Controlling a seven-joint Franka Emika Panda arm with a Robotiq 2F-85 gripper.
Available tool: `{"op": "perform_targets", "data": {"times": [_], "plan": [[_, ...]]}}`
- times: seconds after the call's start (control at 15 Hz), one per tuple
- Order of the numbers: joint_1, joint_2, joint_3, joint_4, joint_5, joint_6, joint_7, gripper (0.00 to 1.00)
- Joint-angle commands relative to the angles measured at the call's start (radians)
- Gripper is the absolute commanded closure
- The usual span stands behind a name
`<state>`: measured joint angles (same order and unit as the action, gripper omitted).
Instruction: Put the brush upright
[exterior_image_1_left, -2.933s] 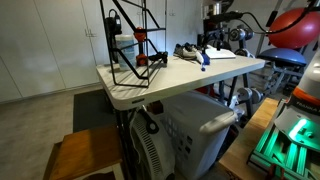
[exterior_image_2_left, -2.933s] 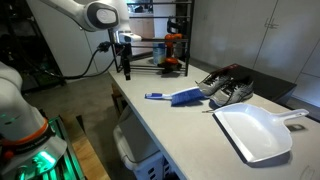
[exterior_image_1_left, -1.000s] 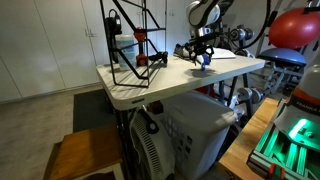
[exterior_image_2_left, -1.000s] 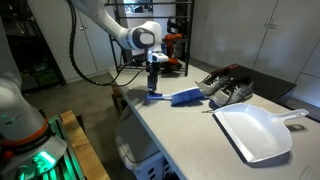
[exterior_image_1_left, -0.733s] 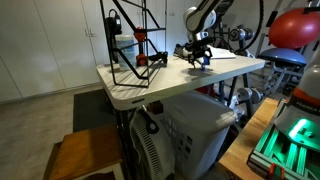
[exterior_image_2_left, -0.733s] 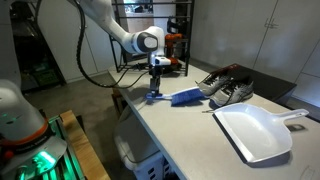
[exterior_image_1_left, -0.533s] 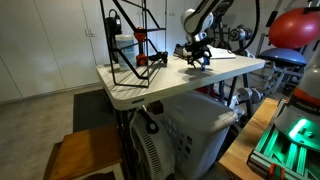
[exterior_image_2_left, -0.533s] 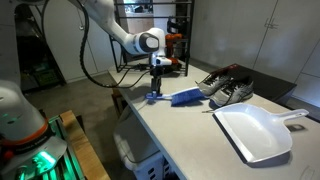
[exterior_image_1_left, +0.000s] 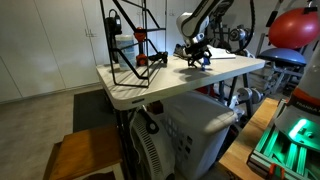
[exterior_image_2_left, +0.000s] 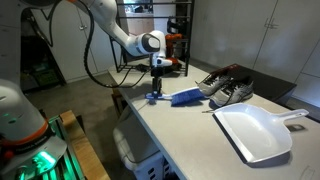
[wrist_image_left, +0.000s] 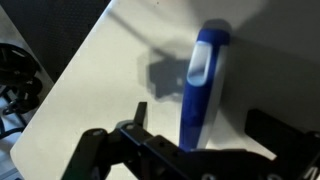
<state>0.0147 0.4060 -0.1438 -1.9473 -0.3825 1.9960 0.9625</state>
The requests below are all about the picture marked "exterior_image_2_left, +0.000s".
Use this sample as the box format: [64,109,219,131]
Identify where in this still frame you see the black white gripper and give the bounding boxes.
[151,54,173,96]

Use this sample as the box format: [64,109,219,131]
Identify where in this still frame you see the blue white hand brush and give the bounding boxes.
[144,86,206,108]

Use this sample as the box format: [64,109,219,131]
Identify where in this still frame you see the brown wooden stool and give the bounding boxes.
[110,88,125,118]

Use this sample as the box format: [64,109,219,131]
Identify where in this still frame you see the orange black power drill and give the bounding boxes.
[164,33,185,73]

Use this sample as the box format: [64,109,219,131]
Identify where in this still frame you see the grey running sneaker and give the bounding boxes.
[196,71,235,98]
[210,77,255,108]

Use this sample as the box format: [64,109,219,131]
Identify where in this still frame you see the white laundry basket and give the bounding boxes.
[112,106,175,180]

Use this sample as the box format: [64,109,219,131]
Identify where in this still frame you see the light wooden robot stand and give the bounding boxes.
[59,109,111,180]

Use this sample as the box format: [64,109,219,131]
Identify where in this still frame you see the white plastic dustpan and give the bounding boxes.
[213,102,310,164]

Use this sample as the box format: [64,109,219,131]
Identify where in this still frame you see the green crate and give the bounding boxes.
[34,68,58,88]

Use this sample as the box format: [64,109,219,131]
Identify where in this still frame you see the dark floor mat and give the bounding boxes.
[213,63,298,105]

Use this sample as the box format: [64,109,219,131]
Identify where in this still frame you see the dark storage shelf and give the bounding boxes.
[19,8,67,93]

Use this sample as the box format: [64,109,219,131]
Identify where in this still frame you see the black wire rack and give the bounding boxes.
[103,0,195,77]

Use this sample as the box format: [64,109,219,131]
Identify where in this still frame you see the metal cabinet door handles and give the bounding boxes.
[264,17,280,30]

